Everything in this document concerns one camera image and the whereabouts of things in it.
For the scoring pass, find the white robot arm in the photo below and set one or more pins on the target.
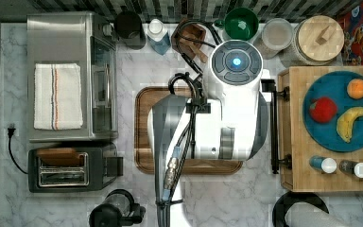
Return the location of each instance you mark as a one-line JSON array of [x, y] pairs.
[[219, 115]]

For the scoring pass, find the wooden drawer box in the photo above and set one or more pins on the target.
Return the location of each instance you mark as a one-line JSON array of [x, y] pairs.
[[295, 140]]

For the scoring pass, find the wooden cutting board tray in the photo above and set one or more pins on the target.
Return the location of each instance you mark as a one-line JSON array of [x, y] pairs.
[[143, 157]]

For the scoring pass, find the brown wooden utensil holder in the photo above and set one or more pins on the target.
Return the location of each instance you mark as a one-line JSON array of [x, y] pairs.
[[190, 47]]

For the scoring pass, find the black two-slot toaster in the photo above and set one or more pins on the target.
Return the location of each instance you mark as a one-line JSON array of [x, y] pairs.
[[101, 167]]

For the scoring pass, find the black cup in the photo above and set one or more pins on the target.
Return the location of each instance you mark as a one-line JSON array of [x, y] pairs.
[[129, 29]]

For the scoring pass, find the green mug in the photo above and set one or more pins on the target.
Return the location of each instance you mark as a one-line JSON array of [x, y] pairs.
[[239, 24]]

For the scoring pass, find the glass french press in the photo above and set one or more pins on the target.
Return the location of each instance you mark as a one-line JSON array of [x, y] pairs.
[[119, 209]]

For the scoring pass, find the white striped dish towel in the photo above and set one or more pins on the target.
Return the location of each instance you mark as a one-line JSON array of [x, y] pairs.
[[57, 97]]

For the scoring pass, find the glass jar of grains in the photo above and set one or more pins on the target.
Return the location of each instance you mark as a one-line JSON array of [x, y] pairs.
[[276, 36]]

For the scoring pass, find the stainless steel toaster oven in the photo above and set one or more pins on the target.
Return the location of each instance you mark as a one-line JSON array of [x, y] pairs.
[[84, 38]]

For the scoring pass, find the black paper towel holder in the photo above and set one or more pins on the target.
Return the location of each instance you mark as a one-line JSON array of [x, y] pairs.
[[288, 199]]

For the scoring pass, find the brown toast slice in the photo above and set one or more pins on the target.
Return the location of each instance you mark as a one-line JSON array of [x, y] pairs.
[[60, 156]]

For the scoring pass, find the red apple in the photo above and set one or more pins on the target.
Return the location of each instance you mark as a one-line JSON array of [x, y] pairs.
[[323, 109]]

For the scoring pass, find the blue salt shaker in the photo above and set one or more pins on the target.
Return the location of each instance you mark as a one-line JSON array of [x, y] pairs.
[[324, 164]]

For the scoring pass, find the blue plate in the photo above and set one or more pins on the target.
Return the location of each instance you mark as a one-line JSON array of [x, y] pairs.
[[333, 85]]

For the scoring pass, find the white paper towel roll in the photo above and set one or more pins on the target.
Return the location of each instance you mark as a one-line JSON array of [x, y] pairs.
[[303, 214]]

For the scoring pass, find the glass jar wooden lid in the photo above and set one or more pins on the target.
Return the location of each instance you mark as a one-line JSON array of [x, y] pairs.
[[315, 41]]

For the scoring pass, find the yellow banana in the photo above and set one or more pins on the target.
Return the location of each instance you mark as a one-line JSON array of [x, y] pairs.
[[345, 123]]

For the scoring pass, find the dark pepper shaker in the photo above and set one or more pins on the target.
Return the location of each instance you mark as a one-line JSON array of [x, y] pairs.
[[352, 167]]

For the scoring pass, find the orange fruit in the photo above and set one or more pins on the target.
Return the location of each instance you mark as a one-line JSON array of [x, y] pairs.
[[355, 88]]

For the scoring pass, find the froot loops cereal box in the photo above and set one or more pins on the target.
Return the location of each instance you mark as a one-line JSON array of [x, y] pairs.
[[362, 34]]

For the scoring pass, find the black drawer handle bar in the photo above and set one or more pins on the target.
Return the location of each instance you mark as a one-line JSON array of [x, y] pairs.
[[269, 86]]

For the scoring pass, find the black power cord plug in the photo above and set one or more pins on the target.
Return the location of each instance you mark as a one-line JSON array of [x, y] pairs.
[[11, 131]]

